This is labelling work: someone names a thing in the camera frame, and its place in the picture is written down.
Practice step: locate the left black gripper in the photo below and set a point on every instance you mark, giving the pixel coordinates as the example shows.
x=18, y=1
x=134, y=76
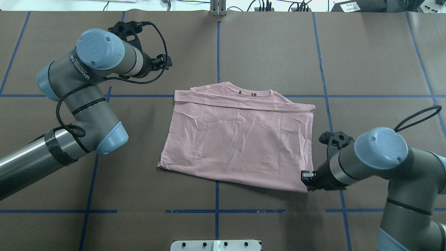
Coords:
x=147, y=66

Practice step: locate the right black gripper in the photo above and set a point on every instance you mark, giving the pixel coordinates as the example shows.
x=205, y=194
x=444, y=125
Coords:
x=322, y=176

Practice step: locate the pink Snoopy t-shirt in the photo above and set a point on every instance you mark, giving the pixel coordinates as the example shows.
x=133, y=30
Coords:
x=225, y=133

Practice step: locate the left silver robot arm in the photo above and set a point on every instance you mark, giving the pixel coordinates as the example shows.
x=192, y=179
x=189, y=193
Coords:
x=133, y=52

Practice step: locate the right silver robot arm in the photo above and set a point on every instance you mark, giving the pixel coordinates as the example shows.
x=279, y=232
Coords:
x=416, y=177

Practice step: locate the aluminium frame post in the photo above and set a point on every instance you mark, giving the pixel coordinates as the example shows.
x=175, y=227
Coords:
x=218, y=8

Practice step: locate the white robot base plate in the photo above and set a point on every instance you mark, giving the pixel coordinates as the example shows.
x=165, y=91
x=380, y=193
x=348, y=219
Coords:
x=217, y=245

